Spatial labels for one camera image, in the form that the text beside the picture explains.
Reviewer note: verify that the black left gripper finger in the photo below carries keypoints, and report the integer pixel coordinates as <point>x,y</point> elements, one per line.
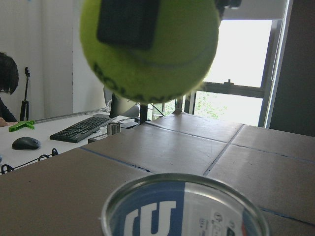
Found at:
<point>128,23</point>

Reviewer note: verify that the Roland Garros tennis ball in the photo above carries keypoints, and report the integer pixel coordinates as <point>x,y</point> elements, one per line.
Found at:
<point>184,47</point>

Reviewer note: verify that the Wilson tennis ball can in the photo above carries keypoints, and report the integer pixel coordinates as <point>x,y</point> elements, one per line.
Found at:
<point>180,205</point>

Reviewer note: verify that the black computer monitor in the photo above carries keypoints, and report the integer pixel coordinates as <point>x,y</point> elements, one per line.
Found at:
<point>127,108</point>

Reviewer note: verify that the metal cylinder cup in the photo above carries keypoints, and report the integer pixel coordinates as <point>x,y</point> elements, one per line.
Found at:
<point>113,128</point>

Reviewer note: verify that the black keyboard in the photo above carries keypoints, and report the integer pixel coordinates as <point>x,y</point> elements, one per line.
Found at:
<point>82,129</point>

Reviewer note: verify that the seated person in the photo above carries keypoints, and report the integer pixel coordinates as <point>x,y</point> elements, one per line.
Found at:
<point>9,79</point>

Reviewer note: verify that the black tripod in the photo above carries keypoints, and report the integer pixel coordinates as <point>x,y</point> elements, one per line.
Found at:
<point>24,112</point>

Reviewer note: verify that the green plastic part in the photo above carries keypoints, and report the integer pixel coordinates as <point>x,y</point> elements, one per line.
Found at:
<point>22,124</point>

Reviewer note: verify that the black computer mouse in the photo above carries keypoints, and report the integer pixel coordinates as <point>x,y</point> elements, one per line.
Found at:
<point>26,143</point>

